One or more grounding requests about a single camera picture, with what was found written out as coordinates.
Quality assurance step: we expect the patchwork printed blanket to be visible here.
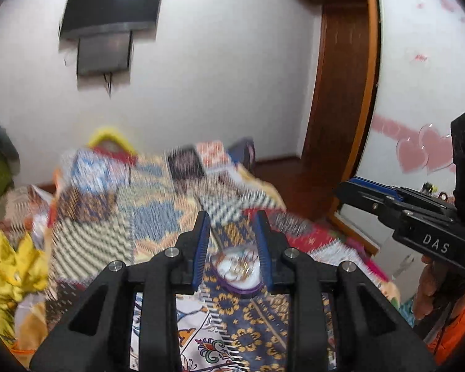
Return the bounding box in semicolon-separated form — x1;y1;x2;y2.
0;139;392;372

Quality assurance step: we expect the black hanging cable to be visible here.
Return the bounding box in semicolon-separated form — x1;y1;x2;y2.
103;70;116;99

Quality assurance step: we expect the yellow cloth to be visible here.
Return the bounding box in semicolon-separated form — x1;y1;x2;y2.
0;230;49;342

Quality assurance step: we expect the person's right forearm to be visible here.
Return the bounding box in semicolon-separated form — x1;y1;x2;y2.
426;302;465;356

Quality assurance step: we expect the yellow fleece blanket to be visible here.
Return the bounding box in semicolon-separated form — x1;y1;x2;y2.
240;163;288;210

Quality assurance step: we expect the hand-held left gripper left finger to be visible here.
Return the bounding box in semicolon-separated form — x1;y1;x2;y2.
29;210;212;372

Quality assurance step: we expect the black wall television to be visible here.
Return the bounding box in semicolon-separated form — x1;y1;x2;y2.
59;0;165;41

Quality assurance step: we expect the dark bag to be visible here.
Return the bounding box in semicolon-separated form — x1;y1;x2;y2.
227;136;256;171

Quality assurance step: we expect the wooden door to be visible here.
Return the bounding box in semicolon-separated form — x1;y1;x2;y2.
302;4;377;218

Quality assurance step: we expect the person's right hand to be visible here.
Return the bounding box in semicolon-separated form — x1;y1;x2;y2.
413;255;447;321

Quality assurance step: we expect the small black wall monitor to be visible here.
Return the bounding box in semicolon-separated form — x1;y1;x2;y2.
76;31;134;76

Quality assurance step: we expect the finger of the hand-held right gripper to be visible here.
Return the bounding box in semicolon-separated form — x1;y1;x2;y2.
334;181;457;224
349;177;455;209

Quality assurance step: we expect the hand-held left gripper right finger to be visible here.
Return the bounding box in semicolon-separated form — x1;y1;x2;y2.
254;210;438;372

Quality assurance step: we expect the purple heart-shaped tin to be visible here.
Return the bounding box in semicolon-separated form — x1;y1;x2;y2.
209;246;266;299

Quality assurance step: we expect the grey garment pile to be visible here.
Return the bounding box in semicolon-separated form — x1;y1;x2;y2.
0;101;21;163

